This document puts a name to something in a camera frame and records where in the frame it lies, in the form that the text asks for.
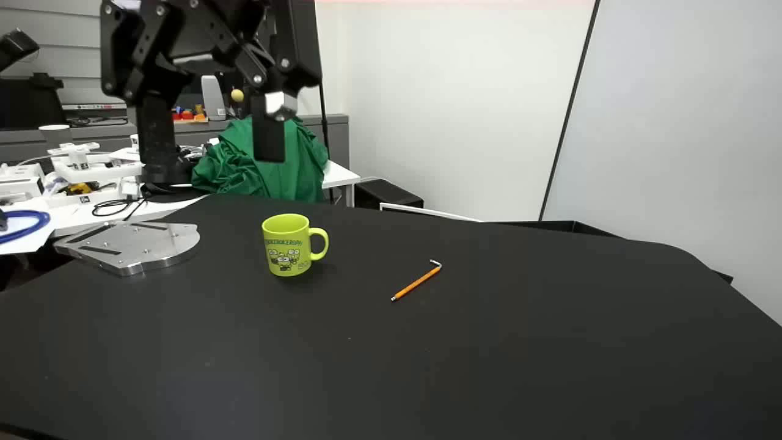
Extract thin orange marker pen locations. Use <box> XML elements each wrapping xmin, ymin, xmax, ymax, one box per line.
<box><xmin>389</xmin><ymin>256</ymin><xmax>447</xmax><ymax>305</ymax></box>

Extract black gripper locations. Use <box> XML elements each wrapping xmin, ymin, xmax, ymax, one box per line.
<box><xmin>100</xmin><ymin>0</ymin><xmax>324</xmax><ymax>185</ymax></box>

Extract yellow-green printed mug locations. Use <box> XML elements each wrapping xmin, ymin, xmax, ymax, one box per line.
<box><xmin>260</xmin><ymin>211</ymin><xmax>332</xmax><ymax>281</ymax></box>

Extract white mechanical parts assembly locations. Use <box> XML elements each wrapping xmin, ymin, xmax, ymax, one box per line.
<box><xmin>45</xmin><ymin>138</ymin><xmax>147</xmax><ymax>189</ymax></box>

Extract small red orange items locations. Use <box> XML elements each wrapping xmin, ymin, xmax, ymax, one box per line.
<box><xmin>172</xmin><ymin>103</ymin><xmax>210</xmax><ymax>128</ymax></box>

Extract grey counter cabinet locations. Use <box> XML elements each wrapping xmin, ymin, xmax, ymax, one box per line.
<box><xmin>0</xmin><ymin>113</ymin><xmax>354</xmax><ymax>171</ymax></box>

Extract black bag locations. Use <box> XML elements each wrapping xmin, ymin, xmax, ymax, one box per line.
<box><xmin>0</xmin><ymin>72</ymin><xmax>69</xmax><ymax>130</ymax></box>

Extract black round base object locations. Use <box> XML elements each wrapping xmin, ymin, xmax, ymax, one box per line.
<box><xmin>140</xmin><ymin>167</ymin><xmax>200</xmax><ymax>202</ymax></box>

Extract white cylindrical container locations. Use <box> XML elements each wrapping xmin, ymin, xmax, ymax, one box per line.
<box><xmin>197</xmin><ymin>73</ymin><xmax>229</xmax><ymax>125</ymax></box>

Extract crumpled green cloth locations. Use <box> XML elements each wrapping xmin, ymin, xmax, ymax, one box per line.
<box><xmin>188</xmin><ymin>116</ymin><xmax>332</xmax><ymax>206</ymax></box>

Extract thin black cable loop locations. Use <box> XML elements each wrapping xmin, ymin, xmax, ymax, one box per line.
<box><xmin>89</xmin><ymin>194</ymin><xmax>147</xmax><ymax>223</ymax></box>

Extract flat silver metal plate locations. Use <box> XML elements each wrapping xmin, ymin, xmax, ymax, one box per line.
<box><xmin>51</xmin><ymin>218</ymin><xmax>204</xmax><ymax>281</ymax></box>

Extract black device on wall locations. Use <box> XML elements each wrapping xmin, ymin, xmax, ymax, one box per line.
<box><xmin>0</xmin><ymin>26</ymin><xmax>41</xmax><ymax>73</ymax></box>

